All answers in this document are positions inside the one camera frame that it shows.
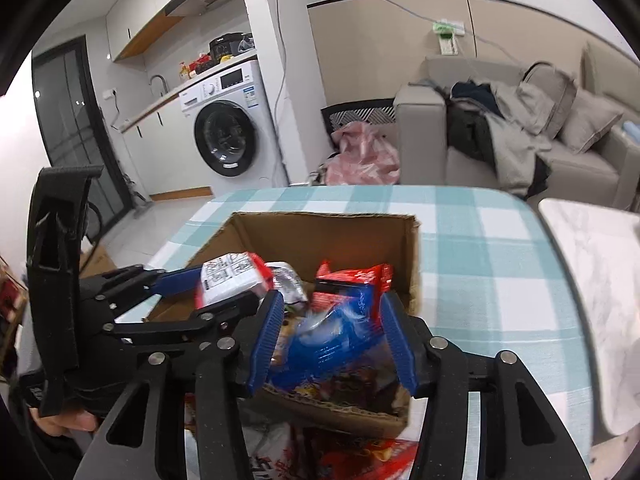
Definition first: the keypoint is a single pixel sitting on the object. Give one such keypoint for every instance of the orange soap bottle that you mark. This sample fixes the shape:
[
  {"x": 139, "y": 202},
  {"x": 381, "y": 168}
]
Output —
[{"x": 184, "y": 71}]

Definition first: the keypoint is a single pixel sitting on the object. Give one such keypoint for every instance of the black rice cooker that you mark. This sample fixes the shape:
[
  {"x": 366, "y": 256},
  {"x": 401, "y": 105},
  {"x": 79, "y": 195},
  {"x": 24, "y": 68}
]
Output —
[{"x": 226, "y": 46}]

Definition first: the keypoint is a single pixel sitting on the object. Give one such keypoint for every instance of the small grey cushion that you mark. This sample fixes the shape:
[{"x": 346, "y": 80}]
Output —
[{"x": 590, "y": 120}]

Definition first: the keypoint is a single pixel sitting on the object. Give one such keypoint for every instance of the white kitchen base cabinet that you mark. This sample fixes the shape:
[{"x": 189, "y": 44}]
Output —
[{"x": 165, "y": 155}]

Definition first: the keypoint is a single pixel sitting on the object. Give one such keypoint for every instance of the white wall socket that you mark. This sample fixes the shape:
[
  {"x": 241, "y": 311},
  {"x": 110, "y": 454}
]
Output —
[{"x": 108, "y": 94}]

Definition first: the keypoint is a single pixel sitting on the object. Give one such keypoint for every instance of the grey stick vacuum cleaner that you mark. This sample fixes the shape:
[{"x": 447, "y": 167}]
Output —
[{"x": 139, "y": 192}]

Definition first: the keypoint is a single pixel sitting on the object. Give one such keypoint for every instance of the silver snack packet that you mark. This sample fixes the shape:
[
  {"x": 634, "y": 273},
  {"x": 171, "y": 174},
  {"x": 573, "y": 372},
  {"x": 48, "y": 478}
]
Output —
[{"x": 291, "y": 282}]

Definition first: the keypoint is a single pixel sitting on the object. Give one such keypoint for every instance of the red-edged white noodle packet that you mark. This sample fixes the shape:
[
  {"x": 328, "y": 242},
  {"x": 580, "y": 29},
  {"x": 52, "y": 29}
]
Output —
[{"x": 227, "y": 277}]

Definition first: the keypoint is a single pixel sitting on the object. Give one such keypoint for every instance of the person's left hand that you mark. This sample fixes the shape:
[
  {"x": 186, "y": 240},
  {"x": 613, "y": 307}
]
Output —
[{"x": 65, "y": 420}]

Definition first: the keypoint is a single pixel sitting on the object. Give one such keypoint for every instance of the checked teal tablecloth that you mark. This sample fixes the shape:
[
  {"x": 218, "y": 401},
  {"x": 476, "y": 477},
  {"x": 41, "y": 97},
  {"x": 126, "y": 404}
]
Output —
[{"x": 475, "y": 270}]

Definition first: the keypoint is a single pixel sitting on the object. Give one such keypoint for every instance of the black clothes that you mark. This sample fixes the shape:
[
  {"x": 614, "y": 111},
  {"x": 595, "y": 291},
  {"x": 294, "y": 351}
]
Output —
[{"x": 467, "y": 125}]

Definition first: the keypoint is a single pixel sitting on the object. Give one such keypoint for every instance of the blue cookie packet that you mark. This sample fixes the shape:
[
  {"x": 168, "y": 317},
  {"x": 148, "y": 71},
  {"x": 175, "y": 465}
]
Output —
[{"x": 335, "y": 340}]

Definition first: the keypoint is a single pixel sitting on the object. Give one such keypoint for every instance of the beige sofa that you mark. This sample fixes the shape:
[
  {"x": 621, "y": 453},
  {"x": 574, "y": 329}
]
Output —
[{"x": 580, "y": 175}]

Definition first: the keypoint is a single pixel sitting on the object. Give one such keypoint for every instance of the white washing machine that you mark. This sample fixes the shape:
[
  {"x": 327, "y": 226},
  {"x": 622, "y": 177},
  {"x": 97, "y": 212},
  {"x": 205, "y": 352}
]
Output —
[{"x": 230, "y": 130}]

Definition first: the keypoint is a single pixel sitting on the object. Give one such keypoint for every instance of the red crinkled snack bag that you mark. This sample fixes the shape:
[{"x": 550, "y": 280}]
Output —
[{"x": 350, "y": 280}]

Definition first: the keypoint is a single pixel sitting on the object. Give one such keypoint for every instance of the small floor cardboard box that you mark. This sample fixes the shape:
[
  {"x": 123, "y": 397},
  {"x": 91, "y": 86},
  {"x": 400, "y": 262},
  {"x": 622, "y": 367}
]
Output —
[{"x": 97, "y": 262}]

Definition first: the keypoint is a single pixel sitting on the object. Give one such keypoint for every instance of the white upper cabinets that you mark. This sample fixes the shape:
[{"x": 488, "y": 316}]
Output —
[{"x": 145, "y": 10}]

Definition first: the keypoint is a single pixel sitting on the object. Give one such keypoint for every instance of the chrome faucet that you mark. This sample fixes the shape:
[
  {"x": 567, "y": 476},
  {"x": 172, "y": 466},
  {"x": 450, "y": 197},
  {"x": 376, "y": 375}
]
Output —
[{"x": 159, "y": 84}]

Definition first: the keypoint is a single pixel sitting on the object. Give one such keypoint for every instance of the large grey cushion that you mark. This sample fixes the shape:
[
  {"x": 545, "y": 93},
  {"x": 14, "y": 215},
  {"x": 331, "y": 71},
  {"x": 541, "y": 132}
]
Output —
[{"x": 545, "y": 95}]

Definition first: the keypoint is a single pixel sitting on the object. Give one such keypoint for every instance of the wooden shoe rack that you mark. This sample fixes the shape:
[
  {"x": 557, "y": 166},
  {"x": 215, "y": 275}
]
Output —
[{"x": 10, "y": 310}]

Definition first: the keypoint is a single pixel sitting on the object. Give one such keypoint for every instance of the pink plastic bag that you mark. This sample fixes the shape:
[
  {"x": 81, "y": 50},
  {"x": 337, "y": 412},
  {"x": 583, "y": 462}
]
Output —
[{"x": 365, "y": 157}]

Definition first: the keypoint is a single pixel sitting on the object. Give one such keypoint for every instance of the brown cardboard box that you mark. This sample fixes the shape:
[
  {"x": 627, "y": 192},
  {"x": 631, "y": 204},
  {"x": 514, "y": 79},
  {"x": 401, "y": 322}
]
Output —
[{"x": 310, "y": 235}]

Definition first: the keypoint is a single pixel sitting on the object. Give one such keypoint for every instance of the light blue pillow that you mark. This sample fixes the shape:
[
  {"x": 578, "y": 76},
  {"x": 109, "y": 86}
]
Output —
[{"x": 632, "y": 130}]

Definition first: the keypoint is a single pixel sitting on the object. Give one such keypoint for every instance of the green white power strip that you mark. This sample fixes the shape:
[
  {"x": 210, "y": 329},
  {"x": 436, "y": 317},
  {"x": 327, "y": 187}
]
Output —
[{"x": 447, "y": 35}]

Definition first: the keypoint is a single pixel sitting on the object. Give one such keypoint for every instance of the white red-trimmed packet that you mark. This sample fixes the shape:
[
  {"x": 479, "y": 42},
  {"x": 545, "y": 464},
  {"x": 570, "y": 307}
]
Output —
[{"x": 272, "y": 452}]

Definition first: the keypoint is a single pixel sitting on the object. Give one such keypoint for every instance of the black glass door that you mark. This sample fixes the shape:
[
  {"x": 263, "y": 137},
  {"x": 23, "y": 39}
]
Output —
[{"x": 70, "y": 130}]

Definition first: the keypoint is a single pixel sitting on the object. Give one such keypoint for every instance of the grey coat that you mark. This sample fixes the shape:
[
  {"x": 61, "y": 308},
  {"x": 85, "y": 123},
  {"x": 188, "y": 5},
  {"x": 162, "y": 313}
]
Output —
[{"x": 515, "y": 150}]

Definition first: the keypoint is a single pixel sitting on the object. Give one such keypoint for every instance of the person's left forearm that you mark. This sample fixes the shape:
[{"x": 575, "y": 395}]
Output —
[{"x": 30, "y": 455}]

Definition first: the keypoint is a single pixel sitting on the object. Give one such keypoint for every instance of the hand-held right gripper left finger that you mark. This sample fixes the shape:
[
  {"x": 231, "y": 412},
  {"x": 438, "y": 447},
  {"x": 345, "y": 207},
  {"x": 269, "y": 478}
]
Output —
[{"x": 265, "y": 340}]

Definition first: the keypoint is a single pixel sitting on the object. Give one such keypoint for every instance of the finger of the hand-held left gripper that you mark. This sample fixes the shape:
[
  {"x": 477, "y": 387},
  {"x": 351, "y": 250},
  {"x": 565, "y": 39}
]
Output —
[
  {"x": 175, "y": 281},
  {"x": 175, "y": 327}
]

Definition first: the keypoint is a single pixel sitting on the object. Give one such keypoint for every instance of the white marble side table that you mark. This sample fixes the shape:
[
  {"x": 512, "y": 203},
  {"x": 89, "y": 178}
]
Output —
[{"x": 605, "y": 285}]

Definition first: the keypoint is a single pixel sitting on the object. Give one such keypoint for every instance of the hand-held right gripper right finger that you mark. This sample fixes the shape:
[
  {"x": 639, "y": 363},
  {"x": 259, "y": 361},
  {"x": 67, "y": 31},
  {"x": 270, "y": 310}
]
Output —
[{"x": 400, "y": 345}]

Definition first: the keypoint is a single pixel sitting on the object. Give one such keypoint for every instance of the black patterned chair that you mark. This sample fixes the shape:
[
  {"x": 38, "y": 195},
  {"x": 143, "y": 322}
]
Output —
[{"x": 360, "y": 110}]

